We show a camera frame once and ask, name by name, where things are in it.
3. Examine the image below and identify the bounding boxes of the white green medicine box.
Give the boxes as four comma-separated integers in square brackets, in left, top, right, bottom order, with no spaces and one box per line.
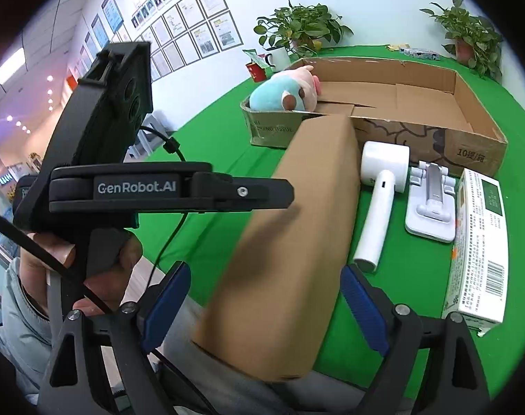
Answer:
[442,169,509,337]

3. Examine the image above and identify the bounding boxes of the white folding phone stand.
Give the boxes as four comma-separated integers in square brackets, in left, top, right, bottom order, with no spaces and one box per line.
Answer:
[405,161,457,243]

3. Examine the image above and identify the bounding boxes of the plush pig toy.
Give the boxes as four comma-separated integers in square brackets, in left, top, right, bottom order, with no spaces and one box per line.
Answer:
[248,65,322,111]

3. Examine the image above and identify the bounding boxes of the white hair dryer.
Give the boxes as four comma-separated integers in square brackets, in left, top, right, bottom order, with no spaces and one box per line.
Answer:
[353,140,410,273]

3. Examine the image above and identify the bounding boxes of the grey jacket sleeve forearm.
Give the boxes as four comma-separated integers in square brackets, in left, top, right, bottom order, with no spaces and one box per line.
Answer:
[0,258,52,405]

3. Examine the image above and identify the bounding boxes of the person's left hand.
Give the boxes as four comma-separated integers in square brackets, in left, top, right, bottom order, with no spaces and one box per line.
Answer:
[18,229,144,317]

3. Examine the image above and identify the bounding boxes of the grey plastic stool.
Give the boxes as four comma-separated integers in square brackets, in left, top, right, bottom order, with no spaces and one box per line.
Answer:
[127,114,173,161]

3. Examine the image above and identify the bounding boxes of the red cup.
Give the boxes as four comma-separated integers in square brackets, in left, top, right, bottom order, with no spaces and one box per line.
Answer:
[246,62,267,83]

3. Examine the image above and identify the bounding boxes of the white enamel mug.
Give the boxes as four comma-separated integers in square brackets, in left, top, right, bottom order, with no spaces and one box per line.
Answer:
[264,47,291,72]

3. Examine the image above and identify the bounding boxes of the left potted green plant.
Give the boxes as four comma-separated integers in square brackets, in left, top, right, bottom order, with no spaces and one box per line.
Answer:
[253,0,353,57]

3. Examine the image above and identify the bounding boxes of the potted green plant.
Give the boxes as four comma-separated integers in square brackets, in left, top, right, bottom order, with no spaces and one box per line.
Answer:
[253,0,353,57]
[420,0,504,83]

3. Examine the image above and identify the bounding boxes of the large open cardboard tray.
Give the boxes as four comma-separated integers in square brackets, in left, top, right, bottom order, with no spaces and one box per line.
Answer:
[240,57,507,176]

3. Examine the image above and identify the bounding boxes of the patterned packet at back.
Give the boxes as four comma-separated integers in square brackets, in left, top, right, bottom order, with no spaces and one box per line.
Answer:
[399,47,442,61]

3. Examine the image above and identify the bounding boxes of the yellow packet at back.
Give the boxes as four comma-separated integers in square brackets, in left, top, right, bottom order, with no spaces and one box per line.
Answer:
[385,43,410,52]

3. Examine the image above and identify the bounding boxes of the right potted green plant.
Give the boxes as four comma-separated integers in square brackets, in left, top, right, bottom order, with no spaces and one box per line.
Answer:
[420,0,504,83]

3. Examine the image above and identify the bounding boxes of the black cable with velcro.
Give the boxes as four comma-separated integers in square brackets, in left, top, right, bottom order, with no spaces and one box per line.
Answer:
[0,126,220,415]

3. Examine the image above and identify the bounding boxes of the framed certificates on wall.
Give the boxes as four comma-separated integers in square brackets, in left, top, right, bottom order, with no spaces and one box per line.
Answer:
[69,0,243,82]

